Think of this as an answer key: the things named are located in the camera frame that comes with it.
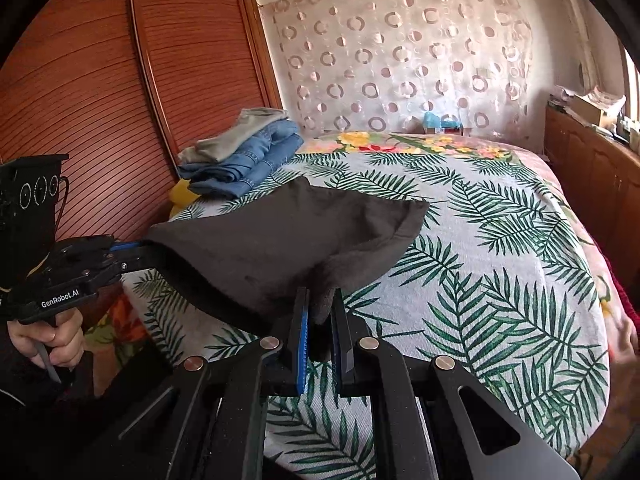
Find wooden side cabinet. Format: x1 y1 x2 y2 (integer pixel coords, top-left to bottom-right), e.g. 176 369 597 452
544 102 640 281

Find window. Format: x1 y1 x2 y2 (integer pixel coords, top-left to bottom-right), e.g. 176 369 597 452
617 40 640 127

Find person's left forearm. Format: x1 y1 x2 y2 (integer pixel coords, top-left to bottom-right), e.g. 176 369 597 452
0 340 96 480

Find cardboard box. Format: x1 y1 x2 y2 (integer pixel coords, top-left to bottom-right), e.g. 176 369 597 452
570 92 627 129

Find red cloth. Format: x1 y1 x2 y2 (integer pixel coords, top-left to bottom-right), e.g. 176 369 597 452
597 255 640 332

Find leaf print blanket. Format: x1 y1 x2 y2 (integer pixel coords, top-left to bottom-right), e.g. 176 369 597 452
122 147 612 480

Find black pants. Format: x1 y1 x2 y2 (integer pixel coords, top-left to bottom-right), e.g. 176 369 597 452
142 176 431 363

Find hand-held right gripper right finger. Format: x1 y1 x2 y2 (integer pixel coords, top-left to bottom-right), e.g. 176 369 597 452
330 287 583 480

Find tied pale window curtain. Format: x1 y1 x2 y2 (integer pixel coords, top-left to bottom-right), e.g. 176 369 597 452
544 0 603 88

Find yellow cloth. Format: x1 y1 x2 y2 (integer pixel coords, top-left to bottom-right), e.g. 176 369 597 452
167 180 202 219

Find floral blanket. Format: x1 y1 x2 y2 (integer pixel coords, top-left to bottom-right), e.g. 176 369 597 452
82 130 640 386

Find brown wooden wardrobe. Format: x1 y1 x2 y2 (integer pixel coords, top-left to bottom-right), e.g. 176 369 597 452
0 0 284 341

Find folded grey pants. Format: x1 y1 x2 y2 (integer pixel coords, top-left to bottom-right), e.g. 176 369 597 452
179 107 291 164

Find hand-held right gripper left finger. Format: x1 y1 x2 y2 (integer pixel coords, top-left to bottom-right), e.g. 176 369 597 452
65 287 311 480

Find person's left hand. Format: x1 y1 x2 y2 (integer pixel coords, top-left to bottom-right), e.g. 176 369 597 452
7 305 87 369

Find folded blue jeans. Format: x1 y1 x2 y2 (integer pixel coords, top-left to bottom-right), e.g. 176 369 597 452
177 119 306 199

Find circle pattern sheer curtain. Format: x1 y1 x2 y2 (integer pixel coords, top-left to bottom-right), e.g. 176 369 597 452
260 0 534 137

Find pile of papers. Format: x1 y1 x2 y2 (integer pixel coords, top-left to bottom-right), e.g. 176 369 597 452
550 84 626 111

